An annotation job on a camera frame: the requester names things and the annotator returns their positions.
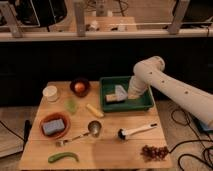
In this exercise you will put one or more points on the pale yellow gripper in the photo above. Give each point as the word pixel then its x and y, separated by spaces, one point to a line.
pixel 134 93

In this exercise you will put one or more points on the grey towel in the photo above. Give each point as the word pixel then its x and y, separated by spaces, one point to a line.
pixel 120 93

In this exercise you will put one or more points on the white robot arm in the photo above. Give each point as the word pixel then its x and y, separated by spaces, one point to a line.
pixel 149 72

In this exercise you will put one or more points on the green plastic tray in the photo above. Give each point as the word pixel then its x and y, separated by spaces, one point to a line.
pixel 107 86

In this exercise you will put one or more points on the tan sponge block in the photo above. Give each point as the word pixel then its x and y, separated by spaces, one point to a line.
pixel 111 98

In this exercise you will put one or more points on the yellow corn toy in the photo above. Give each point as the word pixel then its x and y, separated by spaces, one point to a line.
pixel 94 111

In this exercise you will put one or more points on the dark bowl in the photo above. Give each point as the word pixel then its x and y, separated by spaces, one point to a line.
pixel 85 82

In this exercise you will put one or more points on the metal measuring scoop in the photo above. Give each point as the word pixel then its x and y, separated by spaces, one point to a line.
pixel 93 129

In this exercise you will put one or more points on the orange egg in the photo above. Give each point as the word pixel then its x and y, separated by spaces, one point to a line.
pixel 79 87

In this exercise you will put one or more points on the green leaf toy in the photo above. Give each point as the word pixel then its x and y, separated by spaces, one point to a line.
pixel 71 106

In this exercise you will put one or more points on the brown grape bunch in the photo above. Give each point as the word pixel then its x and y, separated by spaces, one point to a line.
pixel 152 153

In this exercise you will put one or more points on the white cup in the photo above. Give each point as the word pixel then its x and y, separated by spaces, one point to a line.
pixel 50 93

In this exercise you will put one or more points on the orange bowl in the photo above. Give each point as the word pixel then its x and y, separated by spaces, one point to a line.
pixel 55 116

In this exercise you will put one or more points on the blue sponge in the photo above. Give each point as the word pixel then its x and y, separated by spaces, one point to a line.
pixel 53 126

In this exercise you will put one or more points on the green pepper toy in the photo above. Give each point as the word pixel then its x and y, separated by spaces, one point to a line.
pixel 58 156

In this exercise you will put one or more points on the white handled brush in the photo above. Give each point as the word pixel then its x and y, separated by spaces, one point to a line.
pixel 124 133

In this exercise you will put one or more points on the black handle left of table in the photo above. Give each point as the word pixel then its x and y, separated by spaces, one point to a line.
pixel 27 128

